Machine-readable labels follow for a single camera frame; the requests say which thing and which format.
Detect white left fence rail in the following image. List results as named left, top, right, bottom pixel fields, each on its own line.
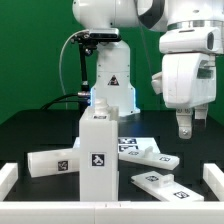
left=0, top=163, right=18, bottom=202

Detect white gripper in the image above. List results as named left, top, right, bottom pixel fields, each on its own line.
left=152, top=27, right=223, bottom=139

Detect white cabinet body box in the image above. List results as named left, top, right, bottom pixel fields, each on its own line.
left=79, top=98, right=119, bottom=202

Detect white long cabinet block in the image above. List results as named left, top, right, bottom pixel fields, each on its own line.
left=27, top=148, right=80, bottom=177

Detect white right fence rail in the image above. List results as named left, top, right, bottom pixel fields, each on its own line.
left=203, top=163, right=224, bottom=202

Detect white fence rail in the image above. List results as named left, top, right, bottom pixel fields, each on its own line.
left=203, top=163, right=224, bottom=202
left=0, top=202, right=224, bottom=224
left=0, top=163, right=18, bottom=202

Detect white front fence rail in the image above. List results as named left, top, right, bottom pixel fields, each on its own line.
left=0, top=202, right=224, bottom=224

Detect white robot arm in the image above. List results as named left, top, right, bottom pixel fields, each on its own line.
left=72, top=0, right=224, bottom=139

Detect black cables on table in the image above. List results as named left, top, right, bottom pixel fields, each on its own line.
left=40, top=93, right=92, bottom=111

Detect grey camera cable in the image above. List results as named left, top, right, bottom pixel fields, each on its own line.
left=58, top=29, right=89, bottom=96

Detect white cabinet door with knob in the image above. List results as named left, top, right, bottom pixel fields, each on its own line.
left=131, top=171, right=204, bottom=202

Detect white base tag sheet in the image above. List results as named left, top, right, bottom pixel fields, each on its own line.
left=73, top=136, right=161, bottom=155

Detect white cabinet door panel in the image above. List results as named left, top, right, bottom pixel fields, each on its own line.
left=119, top=149, right=180, bottom=170

